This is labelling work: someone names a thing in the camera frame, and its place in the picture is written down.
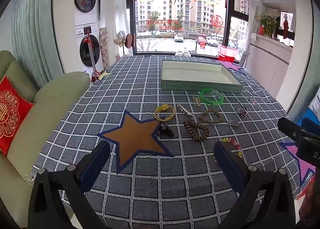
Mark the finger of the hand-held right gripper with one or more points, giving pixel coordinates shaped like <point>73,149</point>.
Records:
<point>290,129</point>

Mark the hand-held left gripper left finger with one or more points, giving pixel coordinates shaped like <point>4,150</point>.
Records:
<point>96,159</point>

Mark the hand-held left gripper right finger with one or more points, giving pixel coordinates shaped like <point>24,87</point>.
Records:
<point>228,162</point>

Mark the silver bead charm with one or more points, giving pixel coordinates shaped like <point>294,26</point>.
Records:
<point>233,122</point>

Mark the silver heart charm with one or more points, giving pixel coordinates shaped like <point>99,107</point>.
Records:
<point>242,112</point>

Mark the black hair clip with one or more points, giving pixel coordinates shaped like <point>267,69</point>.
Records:
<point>165,129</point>

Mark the green white jewelry tray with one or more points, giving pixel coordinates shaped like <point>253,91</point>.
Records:
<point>200,87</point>

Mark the person's right forearm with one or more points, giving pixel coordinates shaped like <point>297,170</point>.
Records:
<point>310,206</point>

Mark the blue white bag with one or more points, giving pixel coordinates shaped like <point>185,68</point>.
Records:
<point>313,109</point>

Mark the small pink hair clip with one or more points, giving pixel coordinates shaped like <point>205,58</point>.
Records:
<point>254,102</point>

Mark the green plastic bangle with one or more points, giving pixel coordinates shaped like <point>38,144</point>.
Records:
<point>211,103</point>

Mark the silver barrette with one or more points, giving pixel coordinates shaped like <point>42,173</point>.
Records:
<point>185,112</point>

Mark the white cabinet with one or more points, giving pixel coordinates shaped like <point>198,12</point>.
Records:
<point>270,64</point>

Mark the beige sofa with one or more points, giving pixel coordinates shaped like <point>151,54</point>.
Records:
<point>50,109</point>

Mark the gold bow hair clip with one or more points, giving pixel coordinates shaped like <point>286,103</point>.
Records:
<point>196,101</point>

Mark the clear hair clip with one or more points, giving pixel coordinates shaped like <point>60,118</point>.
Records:
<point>215,93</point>

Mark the checked blue-grey tablecloth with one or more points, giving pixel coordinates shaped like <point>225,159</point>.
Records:
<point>140,89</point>

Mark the red mop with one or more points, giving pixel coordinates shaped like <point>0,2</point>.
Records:
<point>94,74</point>

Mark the red embroidered cushion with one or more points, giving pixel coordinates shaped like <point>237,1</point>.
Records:
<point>12,116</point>

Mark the red plastic bucket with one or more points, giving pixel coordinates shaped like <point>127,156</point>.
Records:
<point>225,58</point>

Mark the pink plastic basin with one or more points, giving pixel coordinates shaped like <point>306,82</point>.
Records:
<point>228,50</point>

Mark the potted green plant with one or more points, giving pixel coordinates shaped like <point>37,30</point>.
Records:
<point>268,24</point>

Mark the checked patterned board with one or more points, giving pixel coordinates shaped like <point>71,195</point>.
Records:
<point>103,46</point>

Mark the white shoes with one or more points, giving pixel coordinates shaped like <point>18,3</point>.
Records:
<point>183,51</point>

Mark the brown slipper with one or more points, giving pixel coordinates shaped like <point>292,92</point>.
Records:
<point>128,41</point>
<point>134,41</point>

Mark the white washing machine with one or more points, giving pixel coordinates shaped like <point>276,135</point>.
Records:
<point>81,33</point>

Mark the grey-green curtain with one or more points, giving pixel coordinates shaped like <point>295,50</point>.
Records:
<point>35,31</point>

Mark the white tumble dryer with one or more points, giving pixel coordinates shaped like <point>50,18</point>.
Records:
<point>86,11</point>

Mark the large window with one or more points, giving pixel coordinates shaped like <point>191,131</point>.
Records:
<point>180,14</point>

